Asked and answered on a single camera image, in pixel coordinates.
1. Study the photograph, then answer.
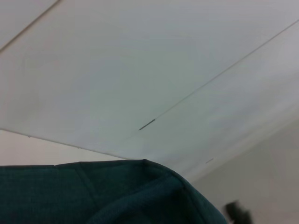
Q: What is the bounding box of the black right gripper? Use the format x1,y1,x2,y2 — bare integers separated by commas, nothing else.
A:
224,200,255,224

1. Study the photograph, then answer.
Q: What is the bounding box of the dark teal insulated lunch bag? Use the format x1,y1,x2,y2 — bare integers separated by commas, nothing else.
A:
0,159,231,224

